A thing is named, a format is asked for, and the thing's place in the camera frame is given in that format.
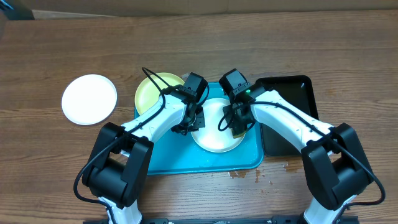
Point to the teal plastic tray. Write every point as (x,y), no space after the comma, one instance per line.
(177,154)

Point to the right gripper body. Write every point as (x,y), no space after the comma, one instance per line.
(237,125)

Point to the yellow-green plate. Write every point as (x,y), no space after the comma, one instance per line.
(147,94)

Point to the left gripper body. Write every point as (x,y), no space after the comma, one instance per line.
(198,122)

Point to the black rectangular water tray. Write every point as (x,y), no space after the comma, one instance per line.
(298,91)

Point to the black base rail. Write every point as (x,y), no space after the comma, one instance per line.
(293,219)

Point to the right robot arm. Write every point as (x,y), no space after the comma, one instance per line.
(336,167)

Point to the white plate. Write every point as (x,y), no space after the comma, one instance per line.
(210,138)
(89,99)

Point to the yellow green sponge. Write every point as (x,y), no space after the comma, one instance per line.
(238,131)

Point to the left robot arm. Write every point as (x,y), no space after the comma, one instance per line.
(116,171)

